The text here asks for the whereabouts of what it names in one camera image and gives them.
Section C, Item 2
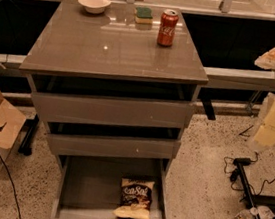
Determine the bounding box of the black metal stand leg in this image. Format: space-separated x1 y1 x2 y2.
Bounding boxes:
233 158 261 219

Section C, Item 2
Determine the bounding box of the clear plastic bottle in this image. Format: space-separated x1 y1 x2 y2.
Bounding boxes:
234 207 258 219

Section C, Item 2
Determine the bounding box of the white bowl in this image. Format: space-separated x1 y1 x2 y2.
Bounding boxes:
78 0 111 14

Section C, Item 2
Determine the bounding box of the brown chip bag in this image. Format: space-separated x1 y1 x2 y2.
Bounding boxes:
114 178 155 219

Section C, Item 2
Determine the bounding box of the grey open bottom drawer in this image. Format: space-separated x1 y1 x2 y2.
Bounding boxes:
51 156 168 219

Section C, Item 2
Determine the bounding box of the green yellow sponge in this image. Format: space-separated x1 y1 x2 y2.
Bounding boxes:
134 6 153 24

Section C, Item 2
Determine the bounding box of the grey middle drawer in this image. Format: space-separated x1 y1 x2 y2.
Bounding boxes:
47 133 181 159

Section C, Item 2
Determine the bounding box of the black power cable right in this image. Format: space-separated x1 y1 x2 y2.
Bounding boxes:
219 121 275 198

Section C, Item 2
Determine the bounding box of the grey top drawer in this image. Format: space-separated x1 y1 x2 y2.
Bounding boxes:
31 92 193 128

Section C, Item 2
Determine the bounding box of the red cola can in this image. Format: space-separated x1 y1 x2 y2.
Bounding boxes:
157 9 179 47

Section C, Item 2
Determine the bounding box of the grey drawer cabinet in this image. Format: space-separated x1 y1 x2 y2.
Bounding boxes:
0 0 219 219

